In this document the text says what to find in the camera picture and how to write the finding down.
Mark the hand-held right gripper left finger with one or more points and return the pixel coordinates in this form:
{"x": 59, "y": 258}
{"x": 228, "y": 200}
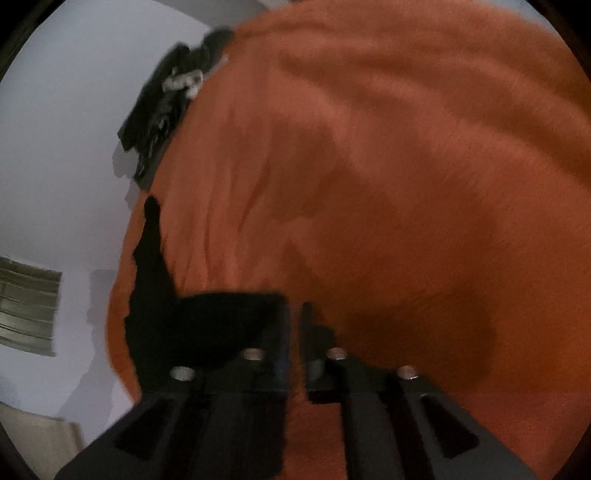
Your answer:
{"x": 280, "y": 369}

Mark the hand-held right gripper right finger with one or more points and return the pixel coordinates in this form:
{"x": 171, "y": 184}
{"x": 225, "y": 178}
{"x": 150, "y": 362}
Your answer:
{"x": 310, "y": 369}

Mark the black garment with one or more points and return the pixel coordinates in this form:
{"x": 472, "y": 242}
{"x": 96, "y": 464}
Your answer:
{"x": 152, "y": 286}

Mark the stack of dark clothes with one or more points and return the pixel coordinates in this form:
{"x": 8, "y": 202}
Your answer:
{"x": 157, "y": 106}

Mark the orange blanket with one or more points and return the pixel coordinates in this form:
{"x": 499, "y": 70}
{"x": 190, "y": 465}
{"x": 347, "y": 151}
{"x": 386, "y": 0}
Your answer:
{"x": 392, "y": 184}

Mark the beige curtain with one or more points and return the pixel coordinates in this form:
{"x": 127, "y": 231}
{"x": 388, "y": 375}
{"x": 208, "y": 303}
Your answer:
{"x": 32, "y": 438}

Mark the window with slatted shutter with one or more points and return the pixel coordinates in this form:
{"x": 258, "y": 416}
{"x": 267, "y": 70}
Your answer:
{"x": 27, "y": 304}

